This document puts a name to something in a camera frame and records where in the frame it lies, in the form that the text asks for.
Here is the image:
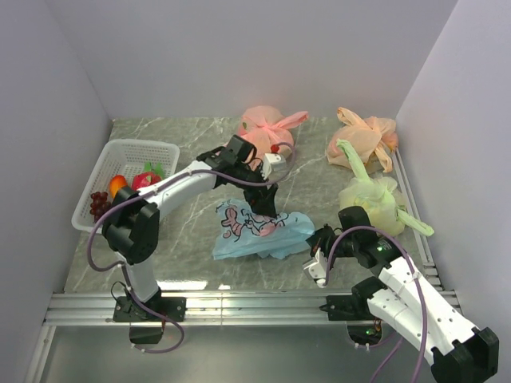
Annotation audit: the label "pink tied plastic bag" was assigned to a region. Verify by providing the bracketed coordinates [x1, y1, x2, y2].
[237, 106, 309, 159]

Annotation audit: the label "dark red fake grapes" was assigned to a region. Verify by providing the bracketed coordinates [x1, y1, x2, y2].
[89, 191, 111, 223]

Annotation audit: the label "white plastic perforated basket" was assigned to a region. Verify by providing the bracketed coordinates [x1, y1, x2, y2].
[71, 139, 180, 232]

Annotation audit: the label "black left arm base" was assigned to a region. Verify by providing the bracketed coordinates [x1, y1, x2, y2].
[113, 295, 187, 353]

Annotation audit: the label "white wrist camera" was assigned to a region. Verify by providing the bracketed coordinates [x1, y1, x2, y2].
[261, 153, 287, 179]
[303, 249, 327, 288]

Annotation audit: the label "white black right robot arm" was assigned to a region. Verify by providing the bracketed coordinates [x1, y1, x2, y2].
[303, 206, 499, 382]

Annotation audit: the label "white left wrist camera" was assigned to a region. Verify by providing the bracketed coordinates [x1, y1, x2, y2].
[261, 153, 287, 179]

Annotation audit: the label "blue printed plastic bag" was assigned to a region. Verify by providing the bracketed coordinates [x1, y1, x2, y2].
[212, 199, 315, 260]

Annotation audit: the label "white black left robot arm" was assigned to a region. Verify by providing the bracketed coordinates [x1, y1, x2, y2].
[101, 136, 286, 321]

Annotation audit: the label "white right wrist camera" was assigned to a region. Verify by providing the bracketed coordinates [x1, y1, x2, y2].
[303, 249, 327, 288]

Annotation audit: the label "aluminium front rail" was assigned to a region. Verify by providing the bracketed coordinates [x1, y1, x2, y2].
[42, 290, 464, 327]

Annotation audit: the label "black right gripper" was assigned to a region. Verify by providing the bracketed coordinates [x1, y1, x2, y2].
[303, 223, 358, 268]

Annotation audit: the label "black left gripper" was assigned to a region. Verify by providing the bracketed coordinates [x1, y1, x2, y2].
[232, 161, 279, 217]

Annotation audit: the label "orange fake mango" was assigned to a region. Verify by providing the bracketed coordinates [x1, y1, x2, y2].
[109, 175, 128, 199]

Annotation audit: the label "red fake dragon fruit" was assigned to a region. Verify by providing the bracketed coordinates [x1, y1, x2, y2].
[131, 162, 164, 190]

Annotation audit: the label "green yellow tied plastic bag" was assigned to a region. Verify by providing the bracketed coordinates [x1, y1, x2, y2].
[336, 139, 434, 236]

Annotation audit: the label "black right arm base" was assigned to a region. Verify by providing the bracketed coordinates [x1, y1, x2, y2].
[319, 294, 382, 348]

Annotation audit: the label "orange tied plastic bag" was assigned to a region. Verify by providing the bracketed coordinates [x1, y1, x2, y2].
[326, 107, 398, 173]

